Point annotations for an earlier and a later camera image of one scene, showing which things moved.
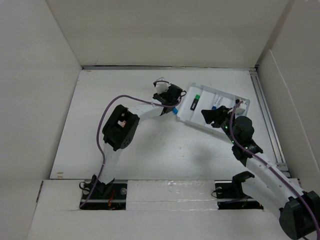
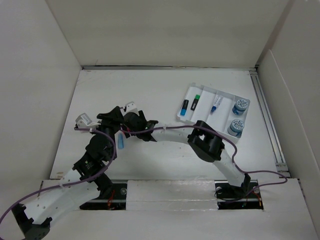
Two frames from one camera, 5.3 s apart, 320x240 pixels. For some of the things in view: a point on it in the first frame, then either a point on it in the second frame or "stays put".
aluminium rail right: [271, 130] stays put
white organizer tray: [198, 97] stays put
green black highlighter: [195, 102] stays put
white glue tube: [217, 102] stays put
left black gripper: [161, 94] -> [113, 119]
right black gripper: [218, 114] -> [141, 116]
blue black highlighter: [175, 110] -> [184, 107]
